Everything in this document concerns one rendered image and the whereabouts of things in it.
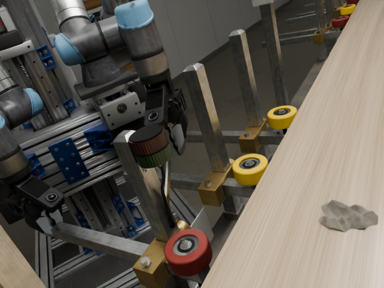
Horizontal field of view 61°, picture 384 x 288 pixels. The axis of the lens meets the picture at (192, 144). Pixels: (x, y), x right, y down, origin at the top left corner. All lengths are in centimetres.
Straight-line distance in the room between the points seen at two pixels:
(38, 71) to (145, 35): 72
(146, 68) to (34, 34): 80
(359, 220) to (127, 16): 55
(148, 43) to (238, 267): 46
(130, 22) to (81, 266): 134
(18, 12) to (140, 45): 80
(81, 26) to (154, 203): 44
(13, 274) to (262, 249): 35
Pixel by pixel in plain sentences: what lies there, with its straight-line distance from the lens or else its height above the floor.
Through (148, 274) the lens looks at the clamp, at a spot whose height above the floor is 86.
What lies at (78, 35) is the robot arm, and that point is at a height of 125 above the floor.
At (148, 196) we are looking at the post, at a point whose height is 99.
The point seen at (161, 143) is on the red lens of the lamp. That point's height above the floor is 109.
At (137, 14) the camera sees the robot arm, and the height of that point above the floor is 126.
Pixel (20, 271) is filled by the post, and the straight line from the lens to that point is 46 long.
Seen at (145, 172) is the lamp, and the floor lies 104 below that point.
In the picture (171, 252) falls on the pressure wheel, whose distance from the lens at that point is 59.
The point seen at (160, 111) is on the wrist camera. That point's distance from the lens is 69.
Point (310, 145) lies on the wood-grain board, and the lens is 78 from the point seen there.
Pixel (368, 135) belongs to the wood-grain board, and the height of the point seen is 90.
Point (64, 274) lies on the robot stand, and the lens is 181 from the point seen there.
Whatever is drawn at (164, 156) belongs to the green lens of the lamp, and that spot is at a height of 107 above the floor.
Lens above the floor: 131
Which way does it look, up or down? 27 degrees down
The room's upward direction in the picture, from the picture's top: 18 degrees counter-clockwise
